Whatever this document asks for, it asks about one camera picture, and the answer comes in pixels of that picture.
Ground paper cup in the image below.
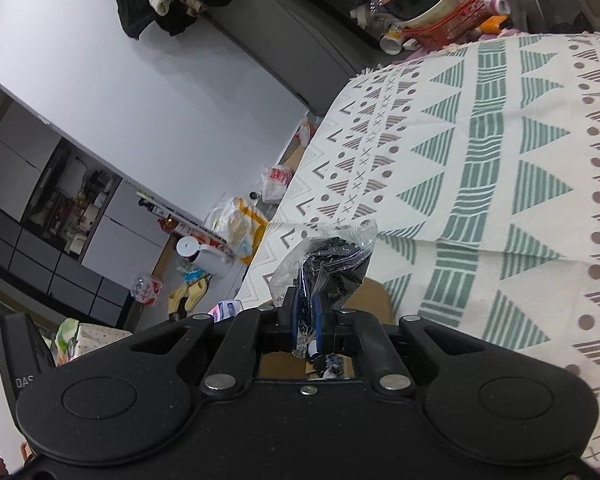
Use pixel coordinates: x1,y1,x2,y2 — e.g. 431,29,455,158
380,31,405,56

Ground green floral cloth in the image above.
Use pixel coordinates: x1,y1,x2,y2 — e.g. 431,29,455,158
54,317,83,356

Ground dotted cream box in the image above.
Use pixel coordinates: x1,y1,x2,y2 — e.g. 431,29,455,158
55,322,133,366

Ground red plastic basket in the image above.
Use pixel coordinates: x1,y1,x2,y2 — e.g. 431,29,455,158
402,0,486,51

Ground grey wall cabinet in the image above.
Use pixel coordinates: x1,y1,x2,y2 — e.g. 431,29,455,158
0,72,175,328

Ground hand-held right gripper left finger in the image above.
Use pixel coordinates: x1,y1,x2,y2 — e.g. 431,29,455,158
125,285,315,394

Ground black cloth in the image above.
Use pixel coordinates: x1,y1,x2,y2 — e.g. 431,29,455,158
270,217,379,358

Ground narrow white rack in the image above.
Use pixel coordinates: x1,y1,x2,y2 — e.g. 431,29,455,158
135,189,221,243

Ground pack of water bottles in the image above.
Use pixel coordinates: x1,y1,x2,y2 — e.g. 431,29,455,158
130,274,165,307

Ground patterned fringed blanket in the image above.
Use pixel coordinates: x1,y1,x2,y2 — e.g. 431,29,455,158
237,32,600,471

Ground yellow and white plastic bag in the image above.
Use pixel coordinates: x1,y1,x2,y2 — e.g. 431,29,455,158
204,195,271,261

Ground pink packet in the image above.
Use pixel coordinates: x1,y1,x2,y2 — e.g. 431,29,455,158
209,300,244,322

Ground white and red plastic bag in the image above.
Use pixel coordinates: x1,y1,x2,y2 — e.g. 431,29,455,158
261,164,295,203

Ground white round bin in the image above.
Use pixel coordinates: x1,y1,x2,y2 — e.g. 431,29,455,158
176,236,241,281

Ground yellow slippers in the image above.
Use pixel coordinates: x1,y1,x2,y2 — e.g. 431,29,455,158
168,278,211,313

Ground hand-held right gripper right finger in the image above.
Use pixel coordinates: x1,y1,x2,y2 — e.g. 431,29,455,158
312,294,486,394

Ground brown cardboard box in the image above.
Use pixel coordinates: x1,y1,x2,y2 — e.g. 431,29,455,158
256,279,397,381

